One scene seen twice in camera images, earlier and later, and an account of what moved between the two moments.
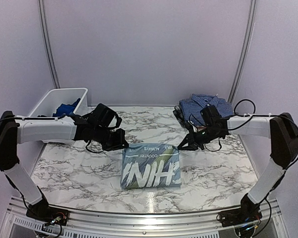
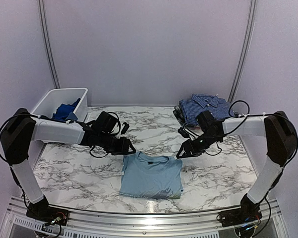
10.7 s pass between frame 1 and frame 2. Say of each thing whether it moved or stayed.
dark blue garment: stayed
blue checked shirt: stayed
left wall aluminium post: stayed
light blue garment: moved
